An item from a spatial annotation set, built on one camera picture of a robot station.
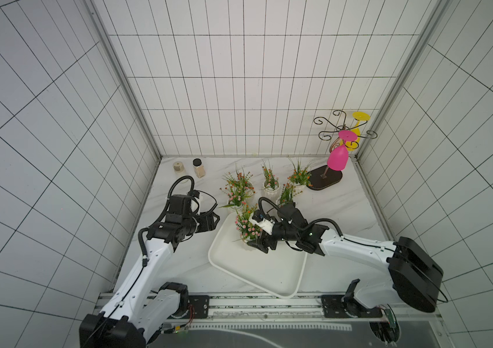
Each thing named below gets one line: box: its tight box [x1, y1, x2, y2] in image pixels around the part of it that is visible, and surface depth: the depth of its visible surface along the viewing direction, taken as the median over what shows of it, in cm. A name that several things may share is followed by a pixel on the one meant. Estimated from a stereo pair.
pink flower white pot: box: [234, 203, 263, 243], surface depth 73 cm
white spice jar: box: [172, 160, 185, 175], surface depth 105 cm
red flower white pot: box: [276, 182, 304, 207], surface depth 92 cm
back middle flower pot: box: [261, 158, 281, 202], surface depth 99 cm
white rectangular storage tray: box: [208, 211, 308, 299], surface depth 81 cm
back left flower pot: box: [218, 168, 256, 209], surface depth 91 cm
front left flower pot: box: [218, 172, 256, 210], surface depth 91 cm
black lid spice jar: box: [192, 158, 206, 179], surface depth 108 cm
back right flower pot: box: [287, 158, 314, 188], surface depth 97 cm
